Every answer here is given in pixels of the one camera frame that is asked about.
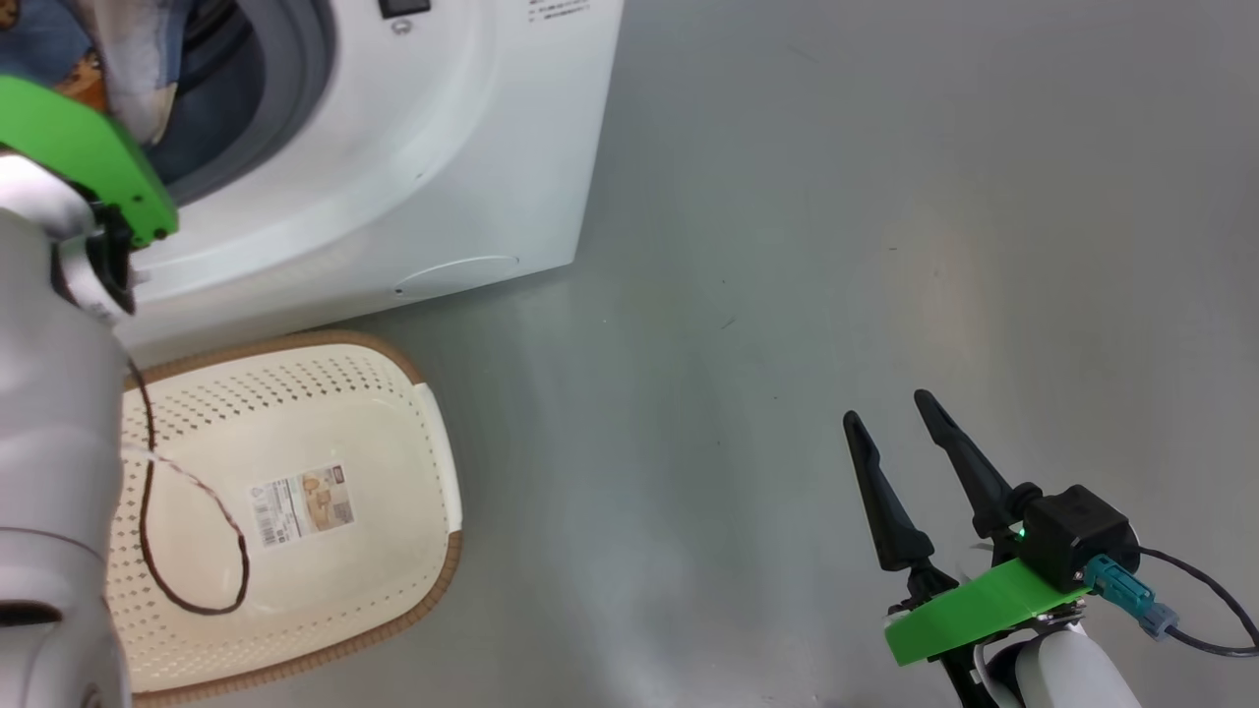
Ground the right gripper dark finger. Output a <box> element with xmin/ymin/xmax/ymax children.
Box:
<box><xmin>843</xmin><ymin>410</ymin><xmax>935</xmax><ymax>573</ymax></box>
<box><xmin>913</xmin><ymin>389</ymin><xmax>1021</xmax><ymax>539</ymax></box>

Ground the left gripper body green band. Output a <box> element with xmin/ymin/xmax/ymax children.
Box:
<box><xmin>0</xmin><ymin>74</ymin><xmax>180</xmax><ymax>247</ymax></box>

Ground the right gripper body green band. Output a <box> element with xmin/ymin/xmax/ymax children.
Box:
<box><xmin>883</xmin><ymin>559</ymin><xmax>1093</xmax><ymax>708</ymax></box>

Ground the cream white garment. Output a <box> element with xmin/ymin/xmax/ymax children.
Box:
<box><xmin>74</xmin><ymin>0</ymin><xmax>203</xmax><ymax>148</ymax></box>

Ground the white front-load washing machine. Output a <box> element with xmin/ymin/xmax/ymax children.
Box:
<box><xmin>0</xmin><ymin>0</ymin><xmax>626</xmax><ymax>370</ymax></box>

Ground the round white filter cover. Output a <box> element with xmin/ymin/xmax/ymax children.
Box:
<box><xmin>393</xmin><ymin>256</ymin><xmax>520</xmax><ymax>301</ymax></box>

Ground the basket product label sticker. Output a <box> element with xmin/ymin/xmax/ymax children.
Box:
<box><xmin>249</xmin><ymin>464</ymin><xmax>355</xmax><ymax>549</ymax></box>

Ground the cream laundry basket brown rim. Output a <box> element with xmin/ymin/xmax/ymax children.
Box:
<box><xmin>103</xmin><ymin>329</ymin><xmax>463</xmax><ymax>707</ymax></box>

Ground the right camera cable teal plug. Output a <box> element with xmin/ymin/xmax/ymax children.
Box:
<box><xmin>1082</xmin><ymin>546</ymin><xmax>1259</xmax><ymax>658</ymax></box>

